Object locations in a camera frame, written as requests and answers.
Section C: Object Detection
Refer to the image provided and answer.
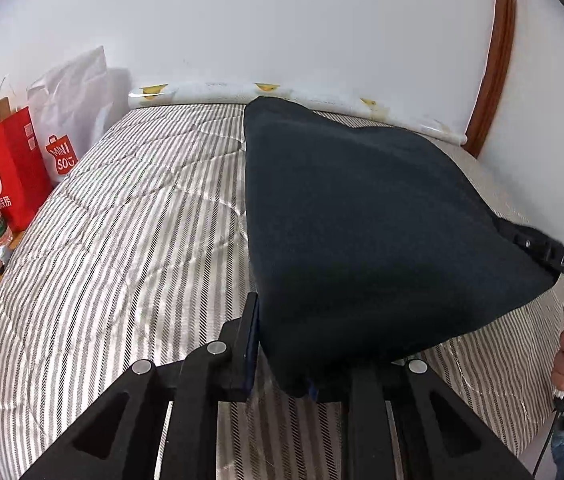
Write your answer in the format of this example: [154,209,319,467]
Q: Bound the brown wooden door frame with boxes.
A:
[462,0,518,158]

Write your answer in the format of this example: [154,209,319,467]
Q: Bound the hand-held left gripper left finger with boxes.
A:
[20,291,261,480]

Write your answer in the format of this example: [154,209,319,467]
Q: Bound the red paper bag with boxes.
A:
[0,105,55,233]

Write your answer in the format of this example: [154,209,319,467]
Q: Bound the grey striped mattress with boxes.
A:
[0,102,564,480]

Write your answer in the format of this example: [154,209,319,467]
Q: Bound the white plastic bag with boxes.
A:
[26,45,135,183]

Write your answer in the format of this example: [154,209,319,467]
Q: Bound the white roll with yellow print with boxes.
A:
[128,80,468,145]

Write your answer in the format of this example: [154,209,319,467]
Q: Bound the black sweater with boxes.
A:
[243,95,560,401]

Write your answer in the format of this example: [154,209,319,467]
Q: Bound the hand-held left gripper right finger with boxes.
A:
[307,352,535,480]

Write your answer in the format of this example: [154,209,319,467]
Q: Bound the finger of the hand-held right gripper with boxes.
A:
[496,217,552,265]

